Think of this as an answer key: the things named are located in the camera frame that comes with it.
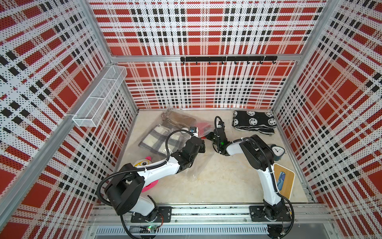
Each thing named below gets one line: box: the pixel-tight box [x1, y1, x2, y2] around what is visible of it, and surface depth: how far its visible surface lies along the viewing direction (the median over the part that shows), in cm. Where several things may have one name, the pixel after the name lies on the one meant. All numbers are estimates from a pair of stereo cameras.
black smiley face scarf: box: [232, 110, 278, 134], surface depth 109 cm
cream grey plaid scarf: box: [138, 123, 185, 155], surface depth 97 cm
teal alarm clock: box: [270, 143, 286, 162], surface depth 94 cm
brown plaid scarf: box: [161, 110, 197, 129], surface depth 110 cm
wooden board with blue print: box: [272, 162, 295, 201], surface depth 82 cm
